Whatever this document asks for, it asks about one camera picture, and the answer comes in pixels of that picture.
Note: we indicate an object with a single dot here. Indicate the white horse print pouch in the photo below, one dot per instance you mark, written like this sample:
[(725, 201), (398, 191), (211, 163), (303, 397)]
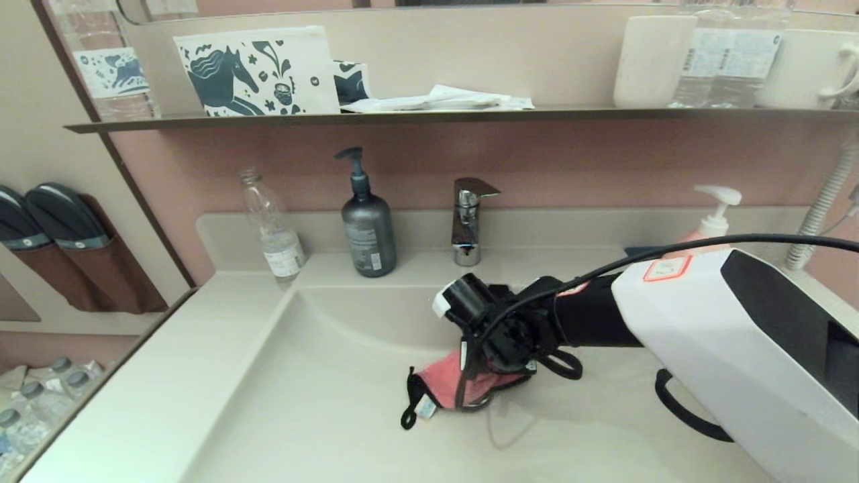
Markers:
[(268, 72)]

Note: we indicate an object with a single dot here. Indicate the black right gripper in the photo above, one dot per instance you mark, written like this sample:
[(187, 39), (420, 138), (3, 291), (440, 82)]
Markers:
[(503, 352)]

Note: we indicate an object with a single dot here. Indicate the uncapped clear plastic bottle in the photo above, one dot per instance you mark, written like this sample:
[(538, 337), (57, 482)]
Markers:
[(278, 241)]

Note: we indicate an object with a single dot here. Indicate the clear water bottle white label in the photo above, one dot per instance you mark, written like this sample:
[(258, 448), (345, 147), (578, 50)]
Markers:
[(753, 66), (692, 79)]

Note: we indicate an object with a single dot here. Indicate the slippers in brown holder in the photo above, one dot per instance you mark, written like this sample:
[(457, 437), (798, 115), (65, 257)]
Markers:
[(107, 282)]

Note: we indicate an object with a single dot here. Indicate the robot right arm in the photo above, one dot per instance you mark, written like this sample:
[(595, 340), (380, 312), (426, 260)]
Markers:
[(704, 335)]

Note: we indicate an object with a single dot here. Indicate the chrome faucet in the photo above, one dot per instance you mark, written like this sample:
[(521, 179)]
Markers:
[(465, 228)]

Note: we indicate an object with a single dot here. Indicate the dark grey slipper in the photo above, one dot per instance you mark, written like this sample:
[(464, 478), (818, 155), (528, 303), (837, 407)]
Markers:
[(17, 225), (64, 215)]

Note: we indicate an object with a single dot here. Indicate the white plastic packet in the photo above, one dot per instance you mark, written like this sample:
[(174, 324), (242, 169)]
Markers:
[(402, 104), (470, 92)]

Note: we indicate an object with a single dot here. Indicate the small capped water bottle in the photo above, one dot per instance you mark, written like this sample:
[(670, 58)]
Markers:
[(80, 380), (62, 365), (12, 422), (33, 392)]

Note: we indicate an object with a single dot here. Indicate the grey pump soap bottle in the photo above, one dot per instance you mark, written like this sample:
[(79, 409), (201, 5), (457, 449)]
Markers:
[(369, 235)]

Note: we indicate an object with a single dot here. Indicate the thin metal wall shelf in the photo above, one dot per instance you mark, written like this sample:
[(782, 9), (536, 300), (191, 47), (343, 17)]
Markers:
[(402, 117)]

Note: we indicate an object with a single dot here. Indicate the white ceramic sink basin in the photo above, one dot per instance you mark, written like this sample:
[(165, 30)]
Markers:
[(302, 416)]

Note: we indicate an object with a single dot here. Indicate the clear bottle blue print label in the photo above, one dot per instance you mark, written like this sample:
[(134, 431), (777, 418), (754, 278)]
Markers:
[(111, 72)]

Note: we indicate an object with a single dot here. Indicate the pink fluffy cloth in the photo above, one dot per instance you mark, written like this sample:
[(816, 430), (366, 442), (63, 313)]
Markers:
[(439, 382)]

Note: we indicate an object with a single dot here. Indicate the small dark patterned pouch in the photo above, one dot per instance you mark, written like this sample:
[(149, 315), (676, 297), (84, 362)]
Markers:
[(349, 82)]

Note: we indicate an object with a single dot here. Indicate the pink pump soap bottle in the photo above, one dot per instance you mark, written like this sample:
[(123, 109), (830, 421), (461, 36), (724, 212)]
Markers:
[(717, 225)]

